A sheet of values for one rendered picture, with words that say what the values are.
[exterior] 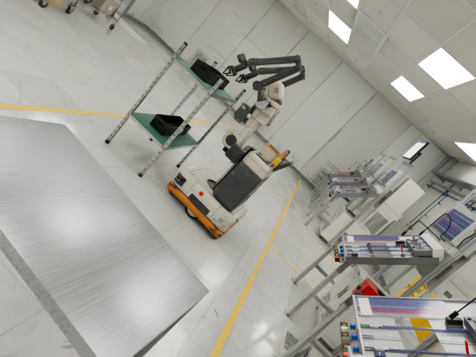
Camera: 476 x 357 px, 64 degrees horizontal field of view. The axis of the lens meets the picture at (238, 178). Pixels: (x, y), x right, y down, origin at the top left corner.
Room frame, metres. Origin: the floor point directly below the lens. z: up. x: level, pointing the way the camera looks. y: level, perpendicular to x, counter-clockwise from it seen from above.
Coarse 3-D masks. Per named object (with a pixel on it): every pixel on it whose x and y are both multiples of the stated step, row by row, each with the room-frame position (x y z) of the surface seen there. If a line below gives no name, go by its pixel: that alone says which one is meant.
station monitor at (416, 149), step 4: (416, 144) 6.78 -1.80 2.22; (420, 144) 6.57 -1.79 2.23; (424, 144) 6.35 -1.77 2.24; (428, 144) 6.35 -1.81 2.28; (412, 148) 6.81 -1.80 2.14; (416, 148) 6.56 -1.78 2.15; (420, 148) 6.37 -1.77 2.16; (408, 152) 6.79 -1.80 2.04; (412, 152) 6.54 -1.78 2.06; (416, 152) 6.35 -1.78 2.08; (420, 152) 6.60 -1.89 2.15; (404, 156) 6.78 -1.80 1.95; (408, 156) 6.56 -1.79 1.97; (412, 156) 6.35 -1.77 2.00; (416, 156) 6.62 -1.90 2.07; (412, 160) 6.62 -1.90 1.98
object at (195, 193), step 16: (176, 176) 3.16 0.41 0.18; (192, 176) 3.18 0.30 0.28; (208, 176) 3.51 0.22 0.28; (176, 192) 3.13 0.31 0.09; (192, 192) 3.13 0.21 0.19; (208, 192) 3.17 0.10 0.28; (192, 208) 3.11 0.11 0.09; (208, 208) 3.11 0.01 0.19; (224, 208) 3.14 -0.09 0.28; (240, 208) 3.47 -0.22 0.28; (208, 224) 3.09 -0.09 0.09; (224, 224) 3.09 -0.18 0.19
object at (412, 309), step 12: (360, 300) 2.25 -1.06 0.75; (372, 300) 2.26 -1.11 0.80; (384, 300) 2.26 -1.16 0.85; (396, 300) 2.26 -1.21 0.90; (408, 300) 2.27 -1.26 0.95; (420, 300) 2.27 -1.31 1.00; (432, 300) 2.27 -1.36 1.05; (360, 312) 2.09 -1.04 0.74; (372, 312) 2.10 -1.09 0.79; (384, 312) 2.10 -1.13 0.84; (396, 312) 2.10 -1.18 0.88; (408, 312) 2.11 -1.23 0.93; (420, 312) 2.11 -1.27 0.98; (432, 312) 2.11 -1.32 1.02; (444, 312) 2.12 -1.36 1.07
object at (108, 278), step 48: (0, 144) 0.79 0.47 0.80; (48, 144) 0.95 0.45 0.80; (0, 192) 0.67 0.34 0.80; (48, 192) 0.79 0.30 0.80; (96, 192) 0.94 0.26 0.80; (0, 240) 0.60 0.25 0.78; (48, 240) 0.67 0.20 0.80; (96, 240) 0.78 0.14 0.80; (144, 240) 0.93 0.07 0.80; (48, 288) 0.58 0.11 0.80; (96, 288) 0.66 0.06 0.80; (144, 288) 0.77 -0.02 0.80; (192, 288) 0.92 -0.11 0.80; (96, 336) 0.57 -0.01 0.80; (144, 336) 0.66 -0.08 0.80
